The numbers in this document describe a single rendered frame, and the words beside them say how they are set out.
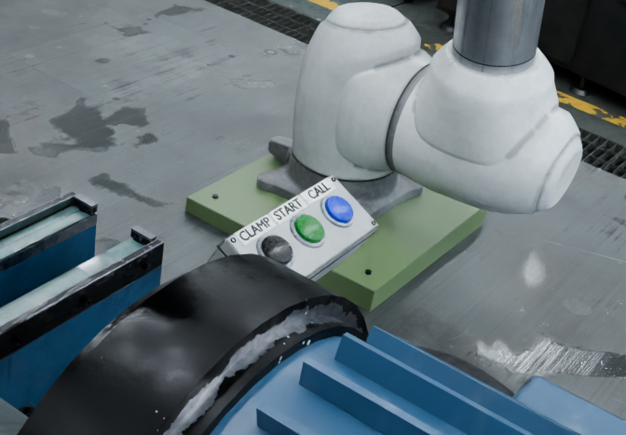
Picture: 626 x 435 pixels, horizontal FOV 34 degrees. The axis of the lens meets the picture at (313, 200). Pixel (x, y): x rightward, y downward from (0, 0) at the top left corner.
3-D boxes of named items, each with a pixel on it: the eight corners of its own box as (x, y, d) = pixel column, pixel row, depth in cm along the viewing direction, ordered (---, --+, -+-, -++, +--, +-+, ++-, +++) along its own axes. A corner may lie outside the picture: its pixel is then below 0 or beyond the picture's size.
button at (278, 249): (270, 278, 89) (280, 266, 88) (248, 252, 90) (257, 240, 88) (291, 264, 91) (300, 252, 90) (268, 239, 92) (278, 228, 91)
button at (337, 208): (333, 235, 97) (343, 224, 95) (312, 211, 97) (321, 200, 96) (350, 224, 99) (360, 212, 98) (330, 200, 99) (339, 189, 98)
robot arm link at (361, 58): (332, 117, 156) (351, -22, 144) (434, 161, 147) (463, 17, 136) (265, 152, 144) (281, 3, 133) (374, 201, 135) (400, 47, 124)
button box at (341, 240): (251, 329, 90) (279, 297, 86) (198, 269, 91) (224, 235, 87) (354, 253, 103) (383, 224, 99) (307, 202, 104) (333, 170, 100)
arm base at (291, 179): (308, 137, 162) (312, 105, 159) (426, 191, 151) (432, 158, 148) (231, 174, 149) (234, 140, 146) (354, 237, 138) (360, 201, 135)
